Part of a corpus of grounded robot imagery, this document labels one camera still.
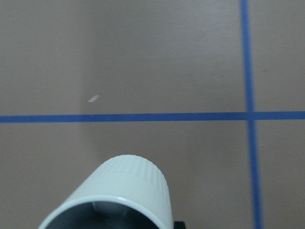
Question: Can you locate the white mug with grey interior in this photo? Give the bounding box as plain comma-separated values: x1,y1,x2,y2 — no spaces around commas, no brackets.
39,155,174,229

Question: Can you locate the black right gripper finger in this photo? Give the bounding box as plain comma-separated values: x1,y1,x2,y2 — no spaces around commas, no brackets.
174,221,186,229

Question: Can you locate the small white paper scrap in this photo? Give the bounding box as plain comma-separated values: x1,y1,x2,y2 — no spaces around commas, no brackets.
87,95,100,103

